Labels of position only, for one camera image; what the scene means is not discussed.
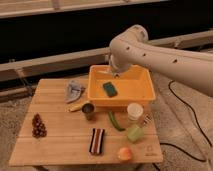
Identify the white handled dish brush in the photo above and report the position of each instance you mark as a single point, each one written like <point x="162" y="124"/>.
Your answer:
<point x="106" y="72"/>

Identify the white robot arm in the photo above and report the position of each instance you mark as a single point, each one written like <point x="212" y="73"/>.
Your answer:
<point x="193" y="69"/>

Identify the yellow plastic tray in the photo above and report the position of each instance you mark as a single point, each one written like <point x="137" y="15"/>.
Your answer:
<point x="134" y="85"/>

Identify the green sponge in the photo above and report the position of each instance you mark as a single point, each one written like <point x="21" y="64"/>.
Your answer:
<point x="109" y="89"/>

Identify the dark metal cup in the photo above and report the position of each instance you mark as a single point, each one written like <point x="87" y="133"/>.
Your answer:
<point x="88" y="110"/>

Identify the grey crumpled cloth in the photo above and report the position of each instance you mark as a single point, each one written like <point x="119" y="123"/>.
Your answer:
<point x="74" y="91"/>

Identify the green chili pepper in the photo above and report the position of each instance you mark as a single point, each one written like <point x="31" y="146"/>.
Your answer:
<point x="114" y="121"/>

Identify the small checkered object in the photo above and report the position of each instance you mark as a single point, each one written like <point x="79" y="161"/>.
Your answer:
<point x="147" y="119"/>

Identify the wooden table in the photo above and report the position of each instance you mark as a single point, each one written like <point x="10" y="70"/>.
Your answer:
<point x="69" y="134"/>

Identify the orange peach fruit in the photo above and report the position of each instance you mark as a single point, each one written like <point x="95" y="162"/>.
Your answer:
<point x="125" y="154"/>

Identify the bunch of dark grapes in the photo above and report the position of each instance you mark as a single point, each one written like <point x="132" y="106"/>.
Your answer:
<point x="39" y="129"/>

